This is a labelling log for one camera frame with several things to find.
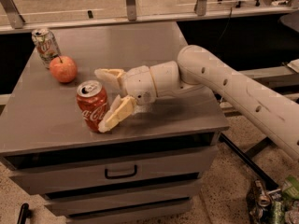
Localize red apple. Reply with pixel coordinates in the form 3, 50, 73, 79
50, 56, 78, 83

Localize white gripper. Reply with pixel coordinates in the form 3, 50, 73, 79
94, 65, 157, 133

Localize black object on floor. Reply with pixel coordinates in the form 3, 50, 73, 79
17, 203, 32, 224

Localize black metal stand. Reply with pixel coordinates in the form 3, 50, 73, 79
220, 133, 278, 189

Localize black drawer handle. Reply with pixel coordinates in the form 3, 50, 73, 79
104, 165, 138, 180

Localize pile of crushed cans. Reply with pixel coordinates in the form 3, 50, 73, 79
246, 175, 299, 224

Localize red Coca-Cola can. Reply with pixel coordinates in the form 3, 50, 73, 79
77, 80, 109, 132

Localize white 7up can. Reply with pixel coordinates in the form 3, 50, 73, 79
32, 28, 61, 68

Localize grey drawer cabinet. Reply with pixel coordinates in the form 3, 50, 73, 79
0, 21, 231, 224

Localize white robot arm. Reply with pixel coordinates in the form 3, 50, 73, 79
94, 45, 299, 160

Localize black cable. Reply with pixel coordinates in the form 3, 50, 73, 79
214, 7, 234, 49

